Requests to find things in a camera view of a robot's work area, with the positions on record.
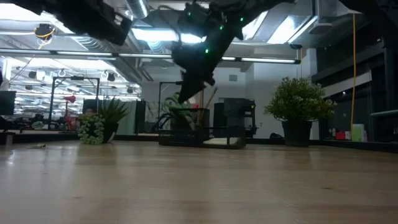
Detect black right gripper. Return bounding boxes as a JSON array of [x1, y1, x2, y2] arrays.
[[172, 39, 225, 105]]

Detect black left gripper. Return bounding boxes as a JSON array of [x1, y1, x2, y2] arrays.
[[9, 0, 133, 47]]

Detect green-handled scissors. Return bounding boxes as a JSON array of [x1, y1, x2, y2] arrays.
[[163, 92, 197, 131]]

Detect yellow sticky note pad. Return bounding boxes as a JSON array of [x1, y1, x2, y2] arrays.
[[202, 137, 243, 146]]

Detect black mesh desk organizer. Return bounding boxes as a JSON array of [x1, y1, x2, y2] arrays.
[[157, 107, 247, 150]]

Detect black cabinet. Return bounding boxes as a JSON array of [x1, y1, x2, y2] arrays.
[[213, 97, 258, 139]]

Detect long ceiling light strip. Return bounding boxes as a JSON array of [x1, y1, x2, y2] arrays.
[[0, 47, 302, 65]]

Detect succulent plant in dark pot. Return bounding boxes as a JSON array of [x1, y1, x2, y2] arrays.
[[76, 96, 130, 146]]

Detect bushy plant in black pot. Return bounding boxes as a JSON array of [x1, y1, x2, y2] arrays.
[[264, 77, 338, 147]]

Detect dark monitor screen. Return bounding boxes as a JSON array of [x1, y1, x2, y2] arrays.
[[0, 90, 17, 116]]

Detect pale green box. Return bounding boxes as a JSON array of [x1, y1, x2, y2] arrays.
[[351, 123, 366, 142]]

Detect background black frame with camera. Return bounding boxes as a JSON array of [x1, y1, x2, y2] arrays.
[[158, 80, 205, 110]]

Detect background black robot station frame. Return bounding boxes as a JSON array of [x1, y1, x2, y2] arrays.
[[49, 75, 101, 130]]

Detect ceiling cable reel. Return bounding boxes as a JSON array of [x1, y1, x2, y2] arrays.
[[33, 22, 56, 40]]

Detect black aluminium table frame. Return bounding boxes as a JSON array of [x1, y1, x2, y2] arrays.
[[0, 129, 398, 154]]

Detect yellow power cable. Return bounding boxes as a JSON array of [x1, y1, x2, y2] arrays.
[[350, 13, 357, 135]]

